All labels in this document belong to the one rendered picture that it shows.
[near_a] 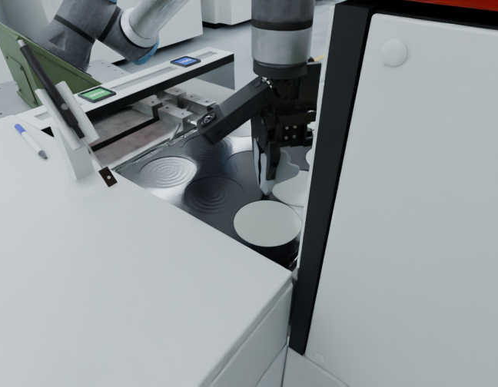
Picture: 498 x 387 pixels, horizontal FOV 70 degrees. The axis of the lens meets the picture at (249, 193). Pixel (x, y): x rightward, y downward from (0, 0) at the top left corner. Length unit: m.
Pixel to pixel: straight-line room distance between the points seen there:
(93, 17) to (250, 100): 0.78
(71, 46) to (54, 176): 0.64
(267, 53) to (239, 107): 0.08
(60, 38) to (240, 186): 0.75
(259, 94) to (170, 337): 0.30
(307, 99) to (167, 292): 0.31
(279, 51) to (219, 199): 0.25
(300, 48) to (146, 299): 0.33
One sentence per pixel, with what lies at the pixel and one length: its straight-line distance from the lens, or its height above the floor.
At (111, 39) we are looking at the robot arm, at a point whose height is 0.97.
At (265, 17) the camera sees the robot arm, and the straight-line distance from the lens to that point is 0.45.
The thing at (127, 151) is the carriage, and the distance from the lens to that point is 0.77.
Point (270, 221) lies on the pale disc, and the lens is 0.53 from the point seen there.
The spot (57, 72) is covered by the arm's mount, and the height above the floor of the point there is 0.94.
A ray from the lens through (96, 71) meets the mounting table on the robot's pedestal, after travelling 1.43.
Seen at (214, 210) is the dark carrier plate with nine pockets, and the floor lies 0.90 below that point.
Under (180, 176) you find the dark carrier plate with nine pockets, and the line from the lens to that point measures 0.63.
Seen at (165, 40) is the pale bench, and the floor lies 0.14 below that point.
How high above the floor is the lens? 1.26
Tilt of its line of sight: 39 degrees down
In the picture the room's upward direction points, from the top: straight up
